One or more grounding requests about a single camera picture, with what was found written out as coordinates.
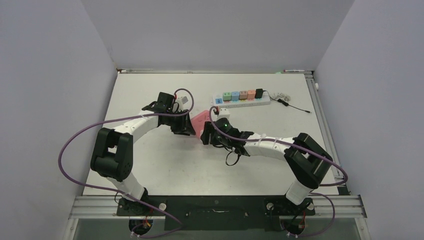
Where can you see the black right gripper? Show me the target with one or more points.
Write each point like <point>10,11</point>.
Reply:
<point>210,130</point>

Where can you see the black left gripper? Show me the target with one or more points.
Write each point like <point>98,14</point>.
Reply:
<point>184,128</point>

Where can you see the pink triangular socket base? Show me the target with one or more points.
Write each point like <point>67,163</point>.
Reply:
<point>198,122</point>

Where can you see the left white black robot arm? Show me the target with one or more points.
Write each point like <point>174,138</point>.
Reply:
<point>113,153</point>

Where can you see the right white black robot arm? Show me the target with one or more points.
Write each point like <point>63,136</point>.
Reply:
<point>308,161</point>

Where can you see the green cube plug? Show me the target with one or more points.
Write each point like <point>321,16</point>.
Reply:
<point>226,96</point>

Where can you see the blue cube plug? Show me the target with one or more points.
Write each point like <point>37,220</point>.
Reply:
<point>235,96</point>

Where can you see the tan cube plug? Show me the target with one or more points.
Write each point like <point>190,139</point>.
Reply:
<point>243,95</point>

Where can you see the salmon cube plug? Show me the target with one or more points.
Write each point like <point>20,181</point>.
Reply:
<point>251,94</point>

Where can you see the white long power strip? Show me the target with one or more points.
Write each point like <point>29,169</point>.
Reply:
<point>216,100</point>

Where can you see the black power adapter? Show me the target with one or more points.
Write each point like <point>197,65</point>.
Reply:
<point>259,93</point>

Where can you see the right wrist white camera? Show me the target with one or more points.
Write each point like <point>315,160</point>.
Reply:
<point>223,113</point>

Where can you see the wrist white camera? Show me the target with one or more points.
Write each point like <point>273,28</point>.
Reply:
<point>223,113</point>
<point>181,101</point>

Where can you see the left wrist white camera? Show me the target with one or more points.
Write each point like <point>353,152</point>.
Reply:
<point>181,101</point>

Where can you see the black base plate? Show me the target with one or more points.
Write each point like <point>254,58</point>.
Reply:
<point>220,213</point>

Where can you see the aluminium frame rail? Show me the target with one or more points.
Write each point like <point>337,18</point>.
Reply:
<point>333,207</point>

